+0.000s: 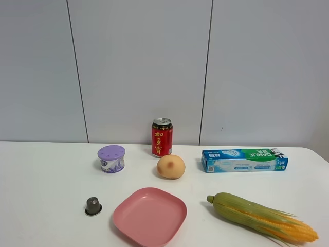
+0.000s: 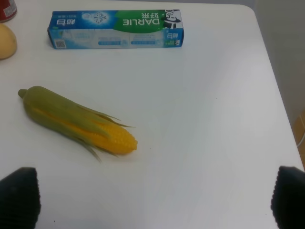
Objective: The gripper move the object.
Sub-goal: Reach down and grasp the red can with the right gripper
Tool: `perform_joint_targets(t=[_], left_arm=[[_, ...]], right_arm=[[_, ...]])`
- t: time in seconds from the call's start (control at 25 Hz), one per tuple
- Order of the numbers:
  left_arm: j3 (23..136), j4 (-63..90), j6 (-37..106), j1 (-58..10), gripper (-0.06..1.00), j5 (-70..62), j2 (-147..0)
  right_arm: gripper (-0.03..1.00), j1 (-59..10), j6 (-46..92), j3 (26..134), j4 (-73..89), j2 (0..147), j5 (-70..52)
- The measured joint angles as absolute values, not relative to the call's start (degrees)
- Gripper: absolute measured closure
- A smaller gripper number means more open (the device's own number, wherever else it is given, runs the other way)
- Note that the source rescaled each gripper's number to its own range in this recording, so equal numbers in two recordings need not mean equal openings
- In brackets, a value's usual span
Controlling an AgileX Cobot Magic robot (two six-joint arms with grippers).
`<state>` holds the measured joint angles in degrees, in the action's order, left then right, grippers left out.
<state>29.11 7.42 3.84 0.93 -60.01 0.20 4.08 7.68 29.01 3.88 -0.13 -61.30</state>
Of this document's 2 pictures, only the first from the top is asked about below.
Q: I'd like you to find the red drink can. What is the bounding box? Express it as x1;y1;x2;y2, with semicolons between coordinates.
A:
152;118;173;157

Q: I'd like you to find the yellowish potato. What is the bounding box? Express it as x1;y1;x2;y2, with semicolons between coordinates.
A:
156;155;186;180

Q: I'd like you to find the purple lidded white tub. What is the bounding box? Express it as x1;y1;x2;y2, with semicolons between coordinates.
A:
97;145;125;173

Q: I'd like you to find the pink square plate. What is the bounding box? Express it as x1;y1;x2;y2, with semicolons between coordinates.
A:
113;187;187;246

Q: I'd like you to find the grey coffee capsule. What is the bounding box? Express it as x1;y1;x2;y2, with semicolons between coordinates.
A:
85;197;102;216

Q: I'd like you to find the blue green toothpaste box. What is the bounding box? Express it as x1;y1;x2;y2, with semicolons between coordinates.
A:
201;148;288;173

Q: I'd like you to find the corn cob with husk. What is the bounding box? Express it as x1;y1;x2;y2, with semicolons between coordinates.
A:
207;192;318;245

